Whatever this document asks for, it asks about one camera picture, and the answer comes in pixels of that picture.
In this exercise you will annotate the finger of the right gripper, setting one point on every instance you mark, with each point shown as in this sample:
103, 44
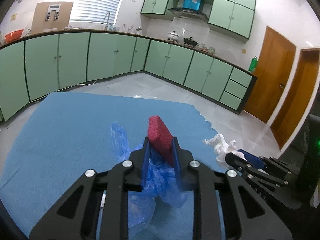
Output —
253, 160
242, 164

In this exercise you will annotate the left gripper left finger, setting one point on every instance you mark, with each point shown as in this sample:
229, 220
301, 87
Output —
145, 162

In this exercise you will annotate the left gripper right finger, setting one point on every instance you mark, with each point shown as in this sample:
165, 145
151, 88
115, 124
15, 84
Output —
176, 151

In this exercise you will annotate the dark red sponge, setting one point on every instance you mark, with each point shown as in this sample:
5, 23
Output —
160, 138

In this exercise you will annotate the white tissue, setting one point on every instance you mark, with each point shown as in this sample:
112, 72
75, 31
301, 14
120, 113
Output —
222, 148

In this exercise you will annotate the green lower kitchen cabinets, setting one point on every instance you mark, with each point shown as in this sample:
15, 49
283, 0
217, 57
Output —
34, 66

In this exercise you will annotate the green kitchen cabinets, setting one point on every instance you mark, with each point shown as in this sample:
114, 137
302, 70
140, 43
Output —
34, 66
233, 18

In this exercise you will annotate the green upper kitchen cabinets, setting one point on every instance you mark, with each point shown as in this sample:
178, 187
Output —
233, 18

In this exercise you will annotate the wooden door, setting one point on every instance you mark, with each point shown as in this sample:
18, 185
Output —
273, 69
298, 96

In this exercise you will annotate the blue plastic bag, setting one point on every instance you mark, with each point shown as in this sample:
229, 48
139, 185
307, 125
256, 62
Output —
158, 212

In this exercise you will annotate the green bottle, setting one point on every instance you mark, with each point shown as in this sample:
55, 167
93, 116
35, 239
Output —
253, 64

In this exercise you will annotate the black wok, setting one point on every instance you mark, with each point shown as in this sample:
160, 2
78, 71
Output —
190, 42

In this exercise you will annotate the white cooking pot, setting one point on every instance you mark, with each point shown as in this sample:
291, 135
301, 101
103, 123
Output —
173, 37

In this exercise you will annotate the chrome sink faucet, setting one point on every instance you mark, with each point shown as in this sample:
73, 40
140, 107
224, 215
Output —
106, 20

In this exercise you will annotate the range hood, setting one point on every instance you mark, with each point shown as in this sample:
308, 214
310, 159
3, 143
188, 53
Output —
189, 13

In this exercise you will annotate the window with white blinds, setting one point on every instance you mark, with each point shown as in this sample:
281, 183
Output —
89, 14

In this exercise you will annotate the cardboard box with appliance picture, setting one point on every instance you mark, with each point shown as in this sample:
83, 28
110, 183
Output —
51, 16

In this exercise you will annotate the orange plastic basin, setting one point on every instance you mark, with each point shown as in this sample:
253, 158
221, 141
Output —
14, 35

